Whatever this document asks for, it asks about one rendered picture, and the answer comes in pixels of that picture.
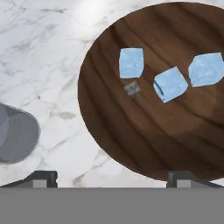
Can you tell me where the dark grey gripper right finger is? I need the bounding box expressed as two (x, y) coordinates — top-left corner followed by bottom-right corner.
(165, 171), (224, 189)

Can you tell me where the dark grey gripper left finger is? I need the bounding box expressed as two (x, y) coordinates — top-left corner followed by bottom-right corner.
(4, 171), (59, 189)

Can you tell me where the grey glass of water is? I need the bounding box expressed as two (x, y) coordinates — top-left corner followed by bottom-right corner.
(0, 102), (41, 165)

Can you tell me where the brown wooden bowl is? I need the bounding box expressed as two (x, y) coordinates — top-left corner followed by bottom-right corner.
(77, 1), (224, 182)

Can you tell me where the pale blue ice cube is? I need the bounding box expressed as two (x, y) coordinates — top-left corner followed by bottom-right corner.
(152, 66), (189, 104)
(187, 52), (224, 88)
(118, 47), (145, 80)

